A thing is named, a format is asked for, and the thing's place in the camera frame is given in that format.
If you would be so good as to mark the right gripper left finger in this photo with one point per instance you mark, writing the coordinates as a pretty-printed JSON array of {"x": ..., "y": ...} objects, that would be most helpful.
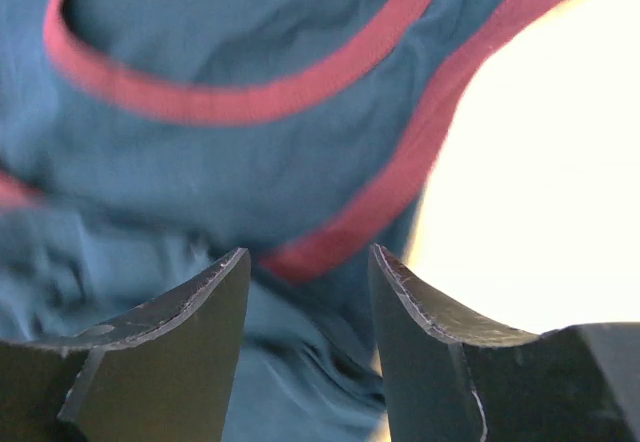
[{"x": 163, "y": 371}]

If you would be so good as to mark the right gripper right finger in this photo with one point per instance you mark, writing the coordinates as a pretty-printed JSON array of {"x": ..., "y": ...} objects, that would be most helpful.
[{"x": 422, "y": 335}]

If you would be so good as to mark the navy jersey tank top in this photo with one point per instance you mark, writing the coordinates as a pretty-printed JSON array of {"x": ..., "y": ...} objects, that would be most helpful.
[{"x": 142, "y": 140}]

